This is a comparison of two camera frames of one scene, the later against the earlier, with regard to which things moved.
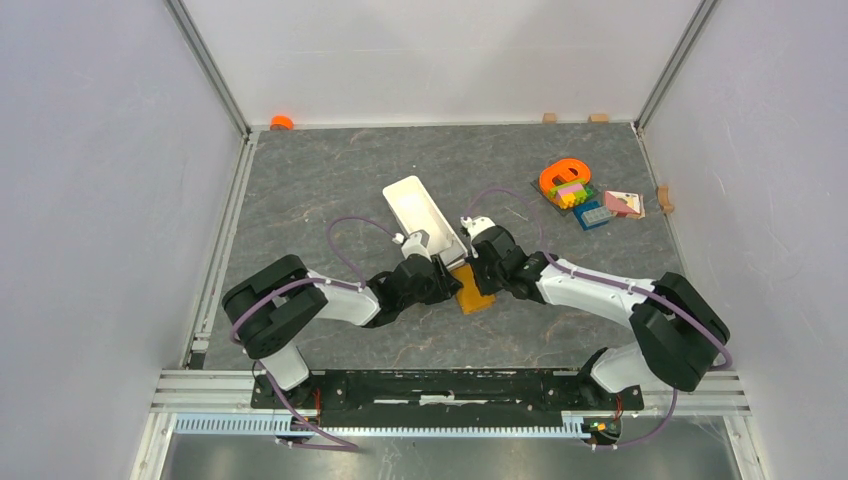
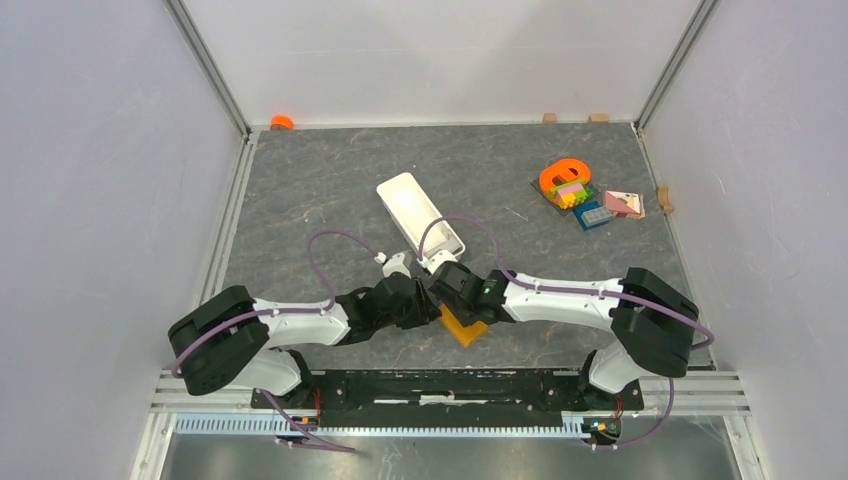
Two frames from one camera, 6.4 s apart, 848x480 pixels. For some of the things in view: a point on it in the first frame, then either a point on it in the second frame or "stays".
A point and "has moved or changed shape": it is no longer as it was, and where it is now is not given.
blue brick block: [592, 214] stays
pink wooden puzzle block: [625, 204] stays
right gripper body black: [490, 280] → [462, 313]
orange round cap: [281, 122] stays
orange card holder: [469, 295] has moved or changed shape
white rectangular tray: [414, 210] stays
